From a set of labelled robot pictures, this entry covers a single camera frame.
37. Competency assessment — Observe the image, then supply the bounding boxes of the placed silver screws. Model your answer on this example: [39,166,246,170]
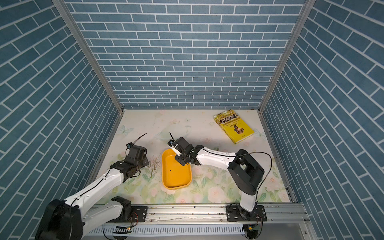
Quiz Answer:
[149,155,161,179]

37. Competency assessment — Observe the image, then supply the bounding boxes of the yellow plastic storage tray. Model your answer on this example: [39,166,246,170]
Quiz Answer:
[162,149,193,190]

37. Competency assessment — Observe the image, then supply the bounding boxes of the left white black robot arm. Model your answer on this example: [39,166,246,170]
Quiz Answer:
[35,145,149,240]

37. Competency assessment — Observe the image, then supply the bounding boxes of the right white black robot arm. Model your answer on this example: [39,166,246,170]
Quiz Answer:
[168,137,265,213]

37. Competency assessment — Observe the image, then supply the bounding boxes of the yellow paperback book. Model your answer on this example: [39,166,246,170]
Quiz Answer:
[213,110,255,144]

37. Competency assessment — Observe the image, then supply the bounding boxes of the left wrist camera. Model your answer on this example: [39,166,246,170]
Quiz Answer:
[126,143,134,150]

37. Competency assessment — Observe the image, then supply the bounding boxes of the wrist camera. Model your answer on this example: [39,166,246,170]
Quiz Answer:
[168,140,181,156]
[126,143,134,150]

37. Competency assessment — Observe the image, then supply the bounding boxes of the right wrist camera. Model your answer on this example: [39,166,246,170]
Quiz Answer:
[168,140,181,156]

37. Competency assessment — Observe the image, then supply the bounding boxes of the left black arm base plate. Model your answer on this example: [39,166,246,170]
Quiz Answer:
[115,206,148,224]

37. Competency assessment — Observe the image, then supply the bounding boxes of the white slotted cable duct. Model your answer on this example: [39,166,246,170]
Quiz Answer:
[87,224,245,238]

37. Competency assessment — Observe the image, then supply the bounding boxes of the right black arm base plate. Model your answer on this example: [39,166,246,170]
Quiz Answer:
[226,204,267,222]

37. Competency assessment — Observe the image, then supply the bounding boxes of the aluminium mounting rail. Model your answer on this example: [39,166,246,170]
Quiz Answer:
[61,202,310,226]

